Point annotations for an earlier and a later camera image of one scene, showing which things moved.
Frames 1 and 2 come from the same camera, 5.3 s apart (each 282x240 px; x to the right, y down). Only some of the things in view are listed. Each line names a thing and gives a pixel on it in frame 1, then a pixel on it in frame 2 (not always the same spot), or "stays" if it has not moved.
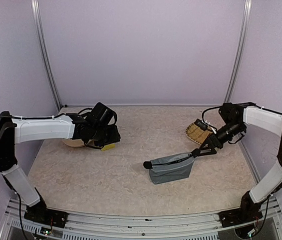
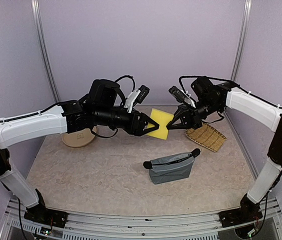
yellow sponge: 108,147 → 162,119
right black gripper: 213,141 → 190,116
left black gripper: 115,137 → 137,129
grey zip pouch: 170,168 stays
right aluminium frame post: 239,56 stays
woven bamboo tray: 197,134 stays
